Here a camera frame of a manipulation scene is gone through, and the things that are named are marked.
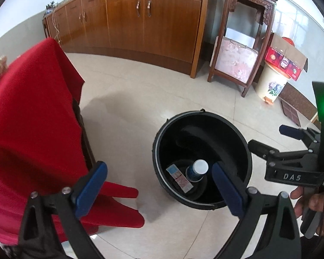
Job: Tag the person's right hand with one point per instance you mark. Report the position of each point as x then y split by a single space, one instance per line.
315 203

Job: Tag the red tablecloth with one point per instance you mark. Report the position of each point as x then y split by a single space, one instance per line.
40 137

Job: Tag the dark brown floor mat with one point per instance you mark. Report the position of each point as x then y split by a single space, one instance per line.
294 102

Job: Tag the white printed carton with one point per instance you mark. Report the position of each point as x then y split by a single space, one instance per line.
179 178

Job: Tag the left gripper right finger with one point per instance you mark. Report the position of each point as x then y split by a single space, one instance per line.
280 235

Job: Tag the blue bottle white cap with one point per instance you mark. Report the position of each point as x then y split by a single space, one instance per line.
196 171

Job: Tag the pink floral cushion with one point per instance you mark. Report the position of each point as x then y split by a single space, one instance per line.
236 60

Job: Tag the open cardboard box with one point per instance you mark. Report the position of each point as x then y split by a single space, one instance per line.
282 55

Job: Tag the carved dark wood stand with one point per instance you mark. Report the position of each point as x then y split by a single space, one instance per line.
248 22

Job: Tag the white floral pedal bin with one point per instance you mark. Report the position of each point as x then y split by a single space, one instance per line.
270 84

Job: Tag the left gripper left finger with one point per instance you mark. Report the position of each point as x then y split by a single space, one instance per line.
38 237

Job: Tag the black trash bucket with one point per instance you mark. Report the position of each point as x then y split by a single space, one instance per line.
200 135

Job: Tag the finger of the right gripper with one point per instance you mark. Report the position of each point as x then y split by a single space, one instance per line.
309 136
265 151

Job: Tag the long wooden sideboard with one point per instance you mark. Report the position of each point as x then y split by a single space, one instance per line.
165 33

